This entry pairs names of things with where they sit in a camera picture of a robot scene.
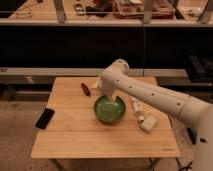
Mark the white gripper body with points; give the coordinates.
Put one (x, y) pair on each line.
(111, 94)

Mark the white small box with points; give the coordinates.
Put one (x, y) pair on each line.
(149, 123)

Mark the blue foot pedal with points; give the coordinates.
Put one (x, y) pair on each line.
(192, 135)

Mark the green bowl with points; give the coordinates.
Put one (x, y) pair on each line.
(109, 112)

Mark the black rectangular eraser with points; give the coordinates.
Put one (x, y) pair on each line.
(45, 118)

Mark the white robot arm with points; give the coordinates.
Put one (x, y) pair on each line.
(193, 112)

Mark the wooden table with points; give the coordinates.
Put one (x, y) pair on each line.
(75, 133)

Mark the basket of items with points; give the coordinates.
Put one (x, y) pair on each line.
(136, 8)

